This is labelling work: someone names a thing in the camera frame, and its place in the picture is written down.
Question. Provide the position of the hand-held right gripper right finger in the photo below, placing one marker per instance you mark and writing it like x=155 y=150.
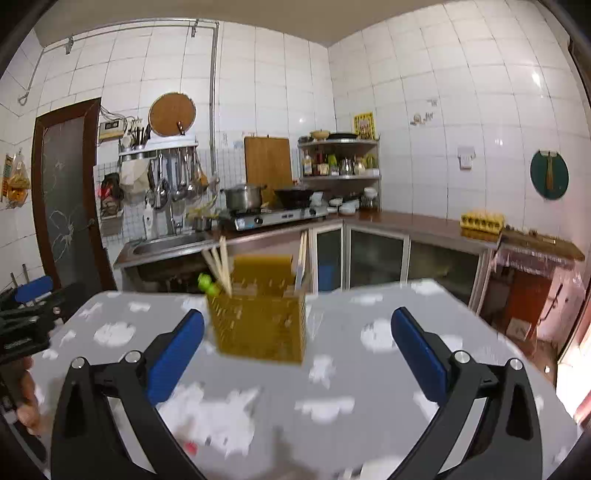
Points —
x=420 y=355

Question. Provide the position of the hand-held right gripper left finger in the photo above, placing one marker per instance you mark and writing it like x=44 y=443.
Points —
x=178 y=350

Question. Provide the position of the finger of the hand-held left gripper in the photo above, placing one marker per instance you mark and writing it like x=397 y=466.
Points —
x=34 y=286
x=60 y=297

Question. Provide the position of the yellow slotted utensil holder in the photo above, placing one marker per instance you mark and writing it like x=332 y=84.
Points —
x=258 y=323

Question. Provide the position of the wooden chopstick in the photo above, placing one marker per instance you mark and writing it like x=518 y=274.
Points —
x=213 y=270
x=300 y=263
x=304 y=256
x=227 y=272
x=223 y=258
x=219 y=270

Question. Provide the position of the row of hanging kitchen utensils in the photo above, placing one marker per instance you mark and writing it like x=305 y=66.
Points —
x=180 y=180

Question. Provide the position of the person's left hand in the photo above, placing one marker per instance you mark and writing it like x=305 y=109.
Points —
x=30 y=397

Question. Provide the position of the thin wooden stick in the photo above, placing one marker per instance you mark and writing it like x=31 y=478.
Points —
x=25 y=274
x=14 y=279

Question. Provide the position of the grey printed tablecloth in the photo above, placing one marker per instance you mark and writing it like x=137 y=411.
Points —
x=346 y=332

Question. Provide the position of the dark wooden glass door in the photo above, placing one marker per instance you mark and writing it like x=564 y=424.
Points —
x=64 y=194

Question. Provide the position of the steel kitchen sink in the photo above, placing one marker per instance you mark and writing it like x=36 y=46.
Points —
x=166 y=244

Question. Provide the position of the yellow hanging bag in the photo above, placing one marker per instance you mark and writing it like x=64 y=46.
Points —
x=18 y=180

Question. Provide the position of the white soap bottle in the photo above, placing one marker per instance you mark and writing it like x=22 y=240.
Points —
x=148 y=224

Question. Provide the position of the red and black hanging bag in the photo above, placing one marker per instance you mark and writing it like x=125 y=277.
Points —
x=111 y=194

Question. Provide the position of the plastic covered wooden side table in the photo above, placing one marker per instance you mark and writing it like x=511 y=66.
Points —
x=521 y=295

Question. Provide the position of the metal faucet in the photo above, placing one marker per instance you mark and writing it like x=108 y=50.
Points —
x=171 y=226

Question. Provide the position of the small steel pot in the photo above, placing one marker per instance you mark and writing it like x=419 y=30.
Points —
x=203 y=223

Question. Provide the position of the white hanging cloth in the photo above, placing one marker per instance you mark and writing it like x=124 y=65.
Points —
x=134 y=177

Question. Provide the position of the yellow egg tray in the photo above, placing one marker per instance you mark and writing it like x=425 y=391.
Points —
x=482 y=220

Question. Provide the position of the glass jar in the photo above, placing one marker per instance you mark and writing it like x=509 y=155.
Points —
x=369 y=201

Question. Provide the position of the steel gas stove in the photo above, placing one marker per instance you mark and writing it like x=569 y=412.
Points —
x=272 y=217

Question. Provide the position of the steel cooking pot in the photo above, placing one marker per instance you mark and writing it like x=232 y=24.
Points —
x=242 y=197

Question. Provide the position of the stack of white bowls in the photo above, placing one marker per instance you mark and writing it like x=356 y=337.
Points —
x=344 y=206

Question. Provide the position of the knife holder with knives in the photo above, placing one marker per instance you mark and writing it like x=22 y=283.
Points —
x=141 y=134

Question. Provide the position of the black wok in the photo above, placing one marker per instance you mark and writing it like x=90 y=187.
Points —
x=295 y=196

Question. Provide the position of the row of condiment bottles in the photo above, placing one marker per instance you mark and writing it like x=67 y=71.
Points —
x=339 y=166

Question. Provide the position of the rectangular wooden cutting board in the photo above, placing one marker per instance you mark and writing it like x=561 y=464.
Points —
x=268 y=161

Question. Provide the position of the round wooden board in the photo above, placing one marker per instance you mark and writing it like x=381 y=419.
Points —
x=171 y=114

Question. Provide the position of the brown hanging brush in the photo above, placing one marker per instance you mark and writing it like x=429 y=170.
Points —
x=550 y=175

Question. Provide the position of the metal corner shelf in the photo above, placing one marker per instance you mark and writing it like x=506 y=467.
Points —
x=341 y=144

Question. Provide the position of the black pan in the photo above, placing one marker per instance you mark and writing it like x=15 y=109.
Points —
x=342 y=136

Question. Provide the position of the beige bowl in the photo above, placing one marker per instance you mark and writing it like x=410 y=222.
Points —
x=319 y=134

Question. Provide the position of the wall control box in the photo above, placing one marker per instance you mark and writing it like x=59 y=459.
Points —
x=111 y=130

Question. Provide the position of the metal wall utensil rack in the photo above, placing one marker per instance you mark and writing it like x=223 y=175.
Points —
x=157 y=151

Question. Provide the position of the white wall socket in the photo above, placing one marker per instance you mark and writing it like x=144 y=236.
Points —
x=466 y=157

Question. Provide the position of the green round wall board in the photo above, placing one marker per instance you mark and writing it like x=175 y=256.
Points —
x=538 y=175

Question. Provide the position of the yellow wall poster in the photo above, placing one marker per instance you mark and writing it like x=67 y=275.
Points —
x=364 y=125

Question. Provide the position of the wall hooks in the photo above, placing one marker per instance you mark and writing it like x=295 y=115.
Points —
x=422 y=117

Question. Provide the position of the metal wall pipe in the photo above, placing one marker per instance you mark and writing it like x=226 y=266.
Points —
x=213 y=92

